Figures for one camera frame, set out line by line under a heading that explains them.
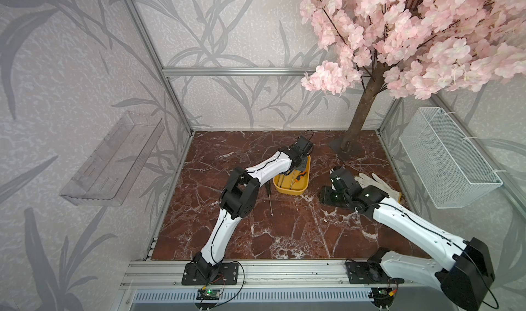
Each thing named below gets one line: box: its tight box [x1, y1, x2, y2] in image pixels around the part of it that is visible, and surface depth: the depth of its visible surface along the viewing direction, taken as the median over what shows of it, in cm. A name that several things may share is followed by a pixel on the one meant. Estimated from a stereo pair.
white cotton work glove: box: [354, 172, 402, 202], surface depth 101 cm
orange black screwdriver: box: [289, 170, 307, 190], surface depth 101 cm
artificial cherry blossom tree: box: [299, 0, 526, 152], surface depth 56 cm
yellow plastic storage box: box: [272, 154, 312, 196], surface depth 99 cm
